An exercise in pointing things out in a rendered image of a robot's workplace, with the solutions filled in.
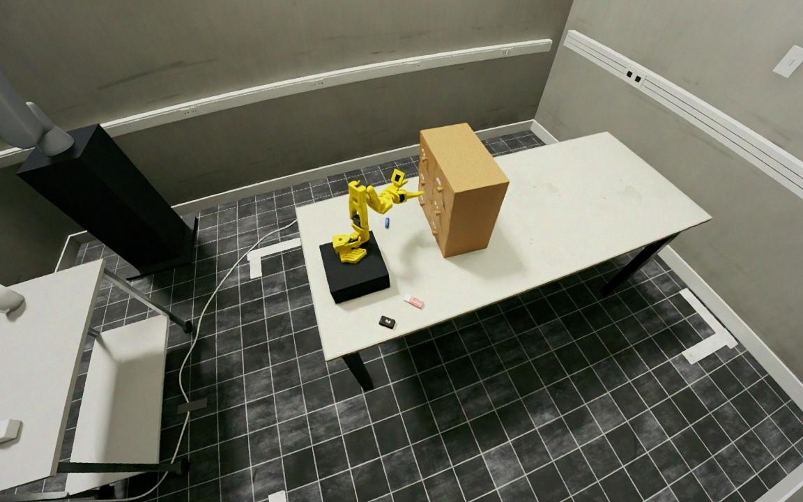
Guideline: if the red and white eraser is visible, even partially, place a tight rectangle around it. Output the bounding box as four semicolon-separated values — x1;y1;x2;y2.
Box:
404;294;424;309

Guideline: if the brown wooden chest of drawers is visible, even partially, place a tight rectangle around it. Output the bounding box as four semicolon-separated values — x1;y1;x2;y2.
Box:
420;123;510;259

